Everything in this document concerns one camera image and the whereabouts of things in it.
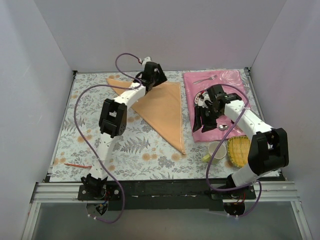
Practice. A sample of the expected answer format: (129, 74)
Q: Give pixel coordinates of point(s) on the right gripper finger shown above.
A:
(197, 124)
(209, 122)

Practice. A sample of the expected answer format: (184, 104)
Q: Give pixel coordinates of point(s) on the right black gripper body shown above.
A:
(205, 114)

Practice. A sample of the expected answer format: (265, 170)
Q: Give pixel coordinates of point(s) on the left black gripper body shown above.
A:
(157, 74)

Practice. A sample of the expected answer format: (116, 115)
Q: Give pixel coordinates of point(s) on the orange satin napkin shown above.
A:
(156, 121)

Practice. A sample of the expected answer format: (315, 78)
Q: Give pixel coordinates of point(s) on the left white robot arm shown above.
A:
(113, 122)

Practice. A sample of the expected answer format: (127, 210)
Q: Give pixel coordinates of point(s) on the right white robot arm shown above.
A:
(268, 145)

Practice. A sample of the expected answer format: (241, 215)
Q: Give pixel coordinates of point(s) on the silver spoon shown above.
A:
(223, 127)

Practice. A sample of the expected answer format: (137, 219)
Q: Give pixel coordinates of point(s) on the white plate green rim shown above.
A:
(201, 98)

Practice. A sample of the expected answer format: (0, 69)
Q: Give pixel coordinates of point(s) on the silver fork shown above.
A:
(206, 79)

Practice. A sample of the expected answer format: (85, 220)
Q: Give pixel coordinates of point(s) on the yellow woven bamboo basket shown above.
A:
(238, 150)

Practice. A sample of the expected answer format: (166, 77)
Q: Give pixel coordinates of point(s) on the floral patterned tablecloth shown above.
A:
(80, 134)

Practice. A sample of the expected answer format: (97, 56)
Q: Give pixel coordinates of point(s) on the orange red stick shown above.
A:
(78, 166)

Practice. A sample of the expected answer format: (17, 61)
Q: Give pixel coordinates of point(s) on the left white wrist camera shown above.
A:
(144, 61)

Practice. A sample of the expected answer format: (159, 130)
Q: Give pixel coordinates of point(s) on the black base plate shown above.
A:
(165, 195)

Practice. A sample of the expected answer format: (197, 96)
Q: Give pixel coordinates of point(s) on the aluminium frame rail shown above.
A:
(166, 210)

